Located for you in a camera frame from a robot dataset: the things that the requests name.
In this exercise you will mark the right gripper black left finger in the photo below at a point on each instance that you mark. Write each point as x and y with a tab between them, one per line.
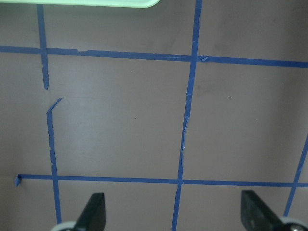
92	218

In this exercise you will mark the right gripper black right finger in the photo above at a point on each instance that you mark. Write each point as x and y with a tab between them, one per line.
257	216

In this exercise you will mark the light green tray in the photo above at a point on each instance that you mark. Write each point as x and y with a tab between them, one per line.
105	3

